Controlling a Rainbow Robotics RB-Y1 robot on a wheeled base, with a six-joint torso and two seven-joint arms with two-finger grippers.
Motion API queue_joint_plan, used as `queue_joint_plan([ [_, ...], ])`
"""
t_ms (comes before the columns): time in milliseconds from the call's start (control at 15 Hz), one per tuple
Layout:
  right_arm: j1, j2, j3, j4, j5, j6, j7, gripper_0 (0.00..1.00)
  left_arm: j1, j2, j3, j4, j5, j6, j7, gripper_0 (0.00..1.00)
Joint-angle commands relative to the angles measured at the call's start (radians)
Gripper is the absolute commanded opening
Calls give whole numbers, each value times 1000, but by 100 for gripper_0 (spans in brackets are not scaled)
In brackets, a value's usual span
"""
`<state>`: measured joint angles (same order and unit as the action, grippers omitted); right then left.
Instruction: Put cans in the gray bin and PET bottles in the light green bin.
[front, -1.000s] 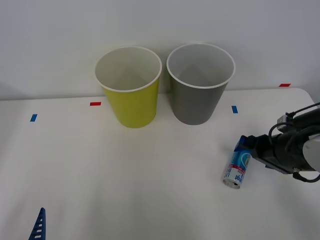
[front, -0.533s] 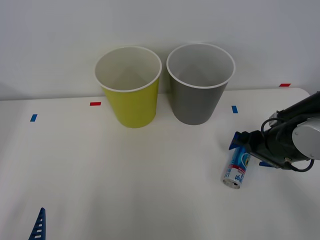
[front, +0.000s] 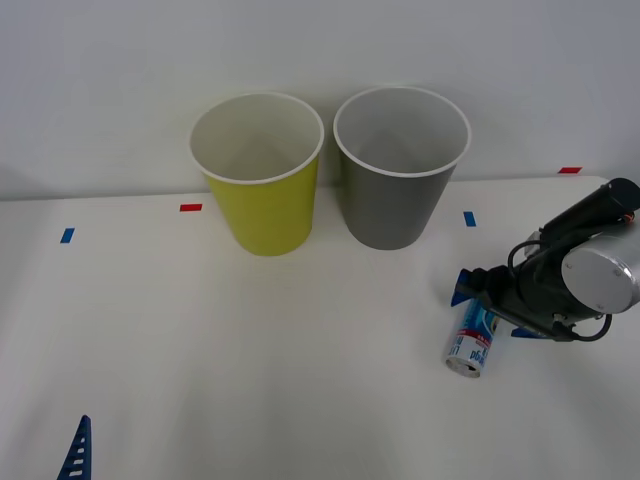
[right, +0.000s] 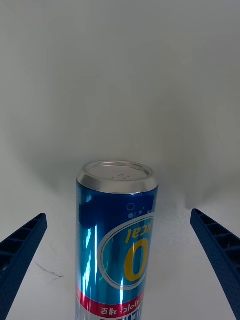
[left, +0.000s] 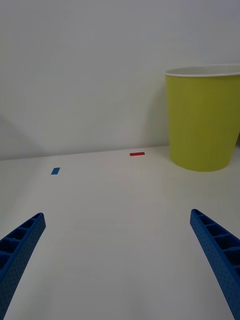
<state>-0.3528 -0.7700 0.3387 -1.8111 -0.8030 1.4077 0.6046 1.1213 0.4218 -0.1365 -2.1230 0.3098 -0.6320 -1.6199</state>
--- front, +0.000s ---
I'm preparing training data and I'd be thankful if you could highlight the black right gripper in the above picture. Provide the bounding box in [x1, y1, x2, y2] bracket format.
[448, 254, 576, 342]

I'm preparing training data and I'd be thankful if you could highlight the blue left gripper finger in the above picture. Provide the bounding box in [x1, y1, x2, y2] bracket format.
[55, 414, 94, 480]

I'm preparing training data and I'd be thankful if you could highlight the blue and white drink can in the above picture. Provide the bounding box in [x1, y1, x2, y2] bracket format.
[443, 297, 506, 380]

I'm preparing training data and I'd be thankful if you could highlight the grey plastic bin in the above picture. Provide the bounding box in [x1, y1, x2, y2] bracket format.
[332, 85, 473, 251]

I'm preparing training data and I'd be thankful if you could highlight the yellow-green plastic bin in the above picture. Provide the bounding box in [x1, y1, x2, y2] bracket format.
[188, 91, 326, 258]

